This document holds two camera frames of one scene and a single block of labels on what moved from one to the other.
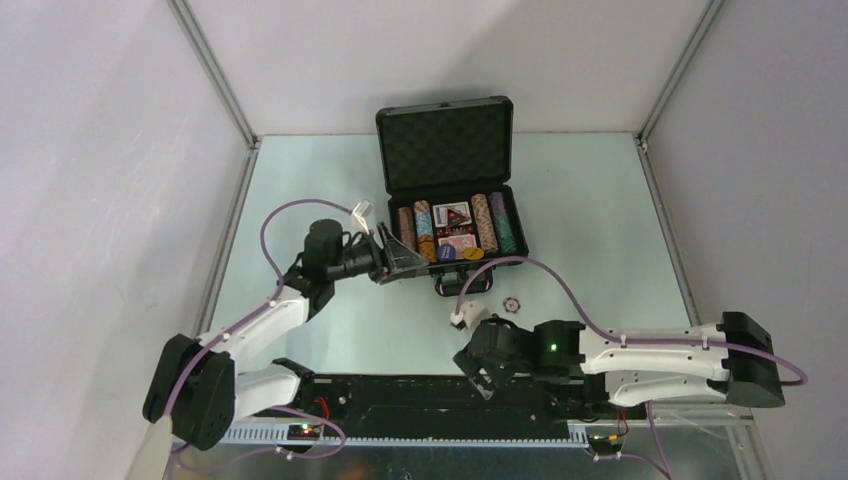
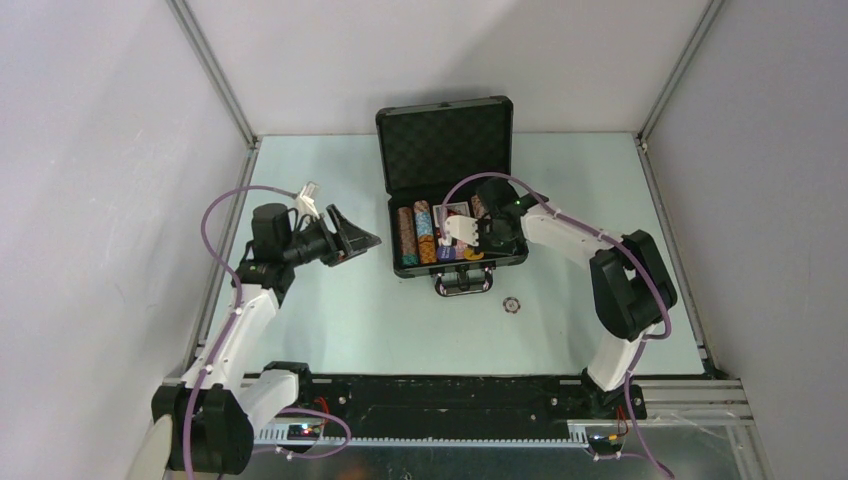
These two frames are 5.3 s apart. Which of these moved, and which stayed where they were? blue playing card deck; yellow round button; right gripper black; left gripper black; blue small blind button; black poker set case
Moved: right gripper black; left gripper black
Stayed: blue small blind button; yellow round button; black poker set case; blue playing card deck
